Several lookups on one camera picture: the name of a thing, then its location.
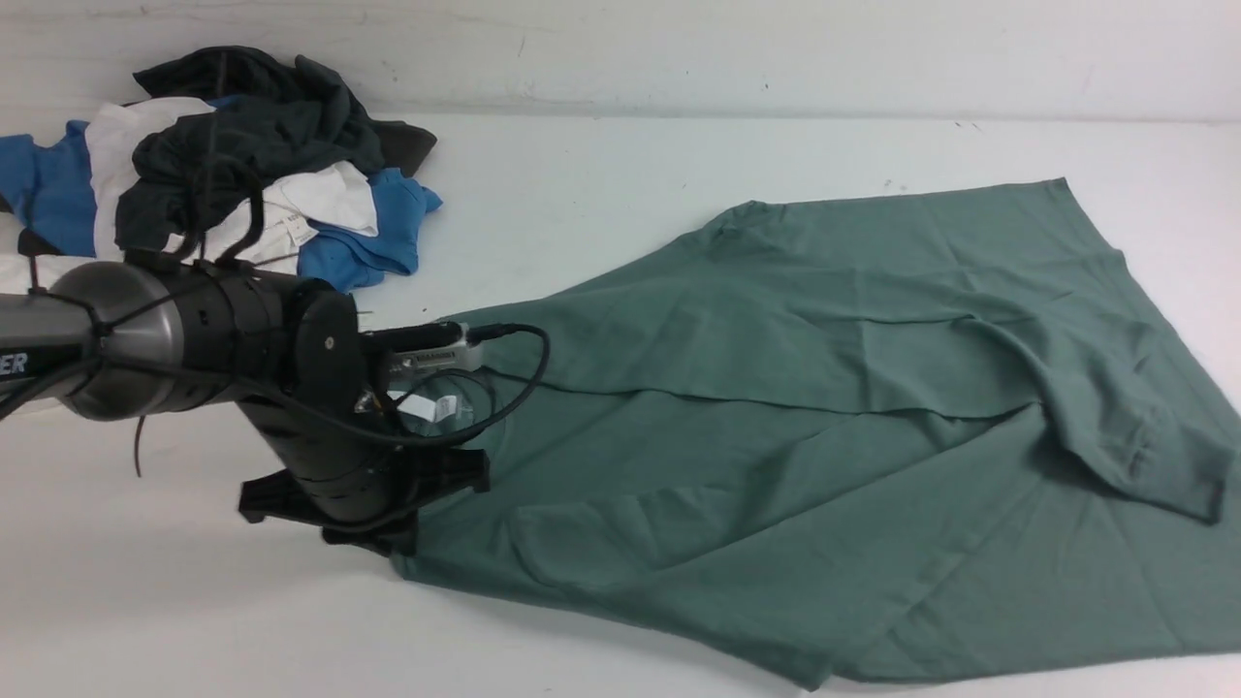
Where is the dark grey shirt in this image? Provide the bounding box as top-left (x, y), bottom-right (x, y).
top-left (114, 46), bottom-right (437, 256)

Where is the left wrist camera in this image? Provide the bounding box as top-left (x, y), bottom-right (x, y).
top-left (361, 322), bottom-right (484, 381)

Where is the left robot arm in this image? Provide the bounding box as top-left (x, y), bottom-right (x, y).
top-left (1, 262), bottom-right (491, 555)

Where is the white shirt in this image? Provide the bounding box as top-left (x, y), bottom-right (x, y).
top-left (0, 97), bottom-right (379, 419)

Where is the blue shirt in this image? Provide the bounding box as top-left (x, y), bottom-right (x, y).
top-left (2, 97), bottom-right (442, 293)

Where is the green long-sleeve top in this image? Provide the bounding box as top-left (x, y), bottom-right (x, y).
top-left (391, 180), bottom-right (1240, 689)

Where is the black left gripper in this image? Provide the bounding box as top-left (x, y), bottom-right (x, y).
top-left (237, 397), bottom-right (491, 556)

